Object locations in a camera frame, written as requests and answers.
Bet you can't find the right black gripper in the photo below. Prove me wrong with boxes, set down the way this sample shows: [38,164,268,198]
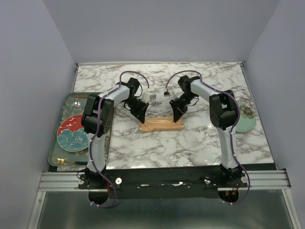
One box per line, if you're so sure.
[169,93,196,123]

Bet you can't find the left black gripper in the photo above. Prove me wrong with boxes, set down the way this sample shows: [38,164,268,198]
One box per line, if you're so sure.
[123,97,149,124]

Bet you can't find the peach cloth napkin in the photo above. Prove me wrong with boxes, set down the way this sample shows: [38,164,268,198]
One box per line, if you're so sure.
[139,116,184,133]

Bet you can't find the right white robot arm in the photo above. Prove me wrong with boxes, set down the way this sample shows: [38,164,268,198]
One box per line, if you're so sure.
[170,75,242,187]

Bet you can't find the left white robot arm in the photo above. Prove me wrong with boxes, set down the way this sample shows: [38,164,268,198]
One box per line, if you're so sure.
[81,78,149,188]

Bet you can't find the silver metal spoon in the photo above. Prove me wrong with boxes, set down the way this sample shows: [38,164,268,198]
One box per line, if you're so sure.
[73,102,81,108]

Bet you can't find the floral teal serving tray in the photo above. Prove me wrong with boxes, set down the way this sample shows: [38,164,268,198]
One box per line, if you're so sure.
[48,92,114,167]

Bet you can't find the mint green floral plate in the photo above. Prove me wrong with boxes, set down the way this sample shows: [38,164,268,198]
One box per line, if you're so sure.
[236,103,256,133]

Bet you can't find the red and teal plate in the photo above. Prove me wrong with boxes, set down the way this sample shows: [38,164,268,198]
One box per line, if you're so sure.
[56,114,89,153]

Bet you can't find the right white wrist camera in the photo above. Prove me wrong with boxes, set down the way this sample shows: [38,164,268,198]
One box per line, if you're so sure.
[163,88,177,100]

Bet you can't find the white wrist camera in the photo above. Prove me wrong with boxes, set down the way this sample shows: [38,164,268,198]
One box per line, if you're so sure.
[141,88,156,103]
[163,88,177,100]

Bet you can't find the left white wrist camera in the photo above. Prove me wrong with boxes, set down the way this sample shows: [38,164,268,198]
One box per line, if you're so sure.
[141,88,156,103]

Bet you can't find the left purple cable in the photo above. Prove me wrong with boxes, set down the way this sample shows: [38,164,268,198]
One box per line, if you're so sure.
[88,71,150,208]

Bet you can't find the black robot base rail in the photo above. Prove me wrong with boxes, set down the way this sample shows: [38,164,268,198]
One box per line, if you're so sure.
[78,166,248,203]

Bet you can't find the gold fork green handle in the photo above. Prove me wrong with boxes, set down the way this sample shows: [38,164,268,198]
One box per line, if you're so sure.
[51,158,88,166]

